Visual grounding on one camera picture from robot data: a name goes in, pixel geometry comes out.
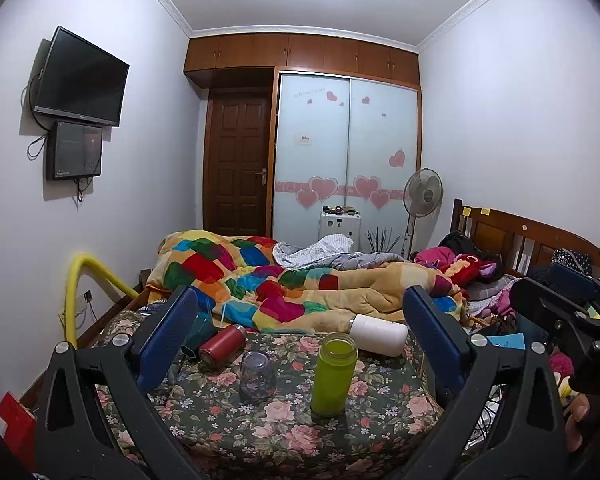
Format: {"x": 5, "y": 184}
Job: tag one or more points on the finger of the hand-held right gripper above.
{"x": 572, "y": 280}
{"x": 535, "y": 297}

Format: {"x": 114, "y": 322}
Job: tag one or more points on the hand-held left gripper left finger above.
{"x": 166, "y": 342}

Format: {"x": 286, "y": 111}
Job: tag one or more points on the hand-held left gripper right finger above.
{"x": 434, "y": 342}

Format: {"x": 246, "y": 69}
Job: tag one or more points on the clear glass cup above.
{"x": 257, "y": 375}

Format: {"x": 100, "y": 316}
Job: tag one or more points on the teal cup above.
{"x": 203, "y": 329}

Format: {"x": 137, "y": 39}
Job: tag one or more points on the person's right hand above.
{"x": 576, "y": 425}

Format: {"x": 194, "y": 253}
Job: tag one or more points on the black dotted bag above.
{"x": 572, "y": 259}

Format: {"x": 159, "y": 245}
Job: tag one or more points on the pile of clothes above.
{"x": 495, "y": 297}

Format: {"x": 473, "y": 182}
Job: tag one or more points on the white bottle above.
{"x": 380, "y": 335}

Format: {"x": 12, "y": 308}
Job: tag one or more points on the red bottle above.
{"x": 222, "y": 345}

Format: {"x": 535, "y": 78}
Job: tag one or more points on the red plush toy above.
{"x": 467, "y": 267}

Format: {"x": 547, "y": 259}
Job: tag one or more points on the wooden bed headboard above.
{"x": 495, "y": 232}

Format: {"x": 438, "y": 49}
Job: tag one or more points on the pink cloth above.
{"x": 430, "y": 256}

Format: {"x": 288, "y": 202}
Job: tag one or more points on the black clothing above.
{"x": 460, "y": 242}

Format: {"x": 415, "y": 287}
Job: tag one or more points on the yellow pipe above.
{"x": 72, "y": 300}

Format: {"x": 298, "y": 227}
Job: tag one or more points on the green bottle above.
{"x": 332, "y": 380}

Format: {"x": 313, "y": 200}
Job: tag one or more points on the dark decorative twigs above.
{"x": 382, "y": 242}

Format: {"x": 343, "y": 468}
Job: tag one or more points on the colourful patchwork blanket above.
{"x": 260, "y": 280}

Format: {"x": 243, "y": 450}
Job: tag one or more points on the grey striped cloth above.
{"x": 320, "y": 252}

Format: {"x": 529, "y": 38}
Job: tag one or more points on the white small cabinet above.
{"x": 340, "y": 228}

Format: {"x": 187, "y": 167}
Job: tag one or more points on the standing fan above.
{"x": 422, "y": 192}

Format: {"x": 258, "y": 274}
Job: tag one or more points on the red box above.
{"x": 17, "y": 420}

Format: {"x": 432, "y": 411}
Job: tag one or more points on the brown wooden door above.
{"x": 237, "y": 160}

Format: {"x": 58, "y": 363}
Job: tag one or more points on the wardrobe with heart stickers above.
{"x": 350, "y": 150}

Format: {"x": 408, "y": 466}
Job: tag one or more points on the wooden overhead cabinet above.
{"x": 300, "y": 55}

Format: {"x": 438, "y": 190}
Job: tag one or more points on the wall power socket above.
{"x": 87, "y": 297}

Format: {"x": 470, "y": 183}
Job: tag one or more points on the small black wall monitor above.
{"x": 72, "y": 150}

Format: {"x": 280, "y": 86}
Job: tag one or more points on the wall-mounted television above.
{"x": 80, "y": 80}

